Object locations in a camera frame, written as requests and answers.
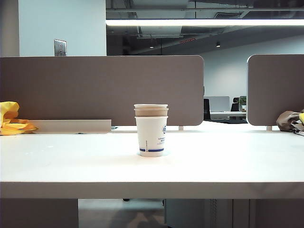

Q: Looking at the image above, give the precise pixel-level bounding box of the black office chair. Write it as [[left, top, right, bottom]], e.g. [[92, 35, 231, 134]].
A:
[[230, 97, 240, 112]]

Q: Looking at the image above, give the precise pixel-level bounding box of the white cable tray cover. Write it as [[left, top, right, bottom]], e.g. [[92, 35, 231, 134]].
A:
[[23, 119, 112, 134]]

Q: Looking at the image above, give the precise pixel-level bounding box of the brown crumpled bag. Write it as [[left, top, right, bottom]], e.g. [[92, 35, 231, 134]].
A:
[[276, 109, 304, 132]]

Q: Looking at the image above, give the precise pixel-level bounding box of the white background desk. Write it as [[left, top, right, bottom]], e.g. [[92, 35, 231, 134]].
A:
[[210, 111, 247, 120]]

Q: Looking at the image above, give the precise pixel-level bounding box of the plain brown paper cup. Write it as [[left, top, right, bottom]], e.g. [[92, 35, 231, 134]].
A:
[[134, 108, 170, 118]]

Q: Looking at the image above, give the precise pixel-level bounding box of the brown fabric desk partition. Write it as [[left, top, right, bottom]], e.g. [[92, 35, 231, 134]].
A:
[[0, 55, 205, 127], [247, 54, 304, 126]]

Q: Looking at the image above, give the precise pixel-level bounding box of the ceiling air duct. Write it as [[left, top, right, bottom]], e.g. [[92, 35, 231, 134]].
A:
[[136, 25, 184, 39]]

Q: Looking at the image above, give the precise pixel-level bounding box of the yellow cloth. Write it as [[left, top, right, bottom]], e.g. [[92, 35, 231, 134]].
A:
[[0, 101, 39, 136]]

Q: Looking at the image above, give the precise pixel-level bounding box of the metal wall switch plate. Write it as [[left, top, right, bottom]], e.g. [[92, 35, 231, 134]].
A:
[[53, 38, 67, 57]]

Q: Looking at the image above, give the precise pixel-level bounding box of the white printed paper cup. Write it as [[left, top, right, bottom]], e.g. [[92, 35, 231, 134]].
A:
[[133, 103, 169, 110], [134, 115, 169, 158]]

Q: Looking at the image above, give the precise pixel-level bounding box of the long ceiling light strip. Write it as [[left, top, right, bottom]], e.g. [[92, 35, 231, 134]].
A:
[[105, 19, 304, 27]]

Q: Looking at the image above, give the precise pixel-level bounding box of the grey background screen panel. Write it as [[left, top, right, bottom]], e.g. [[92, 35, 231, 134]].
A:
[[203, 95, 230, 113]]

